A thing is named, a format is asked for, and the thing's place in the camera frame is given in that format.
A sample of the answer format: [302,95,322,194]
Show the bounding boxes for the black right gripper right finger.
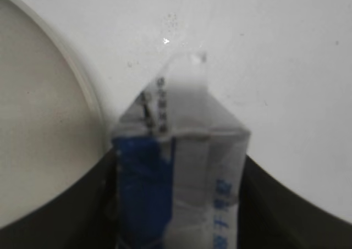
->
[238,157,351,248]

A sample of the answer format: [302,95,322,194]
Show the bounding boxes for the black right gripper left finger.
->
[1,150,117,248]

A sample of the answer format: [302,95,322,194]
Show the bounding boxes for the white blue milk carton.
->
[111,52,250,248]

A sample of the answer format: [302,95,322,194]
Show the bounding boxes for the beige round plate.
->
[1,0,103,226]

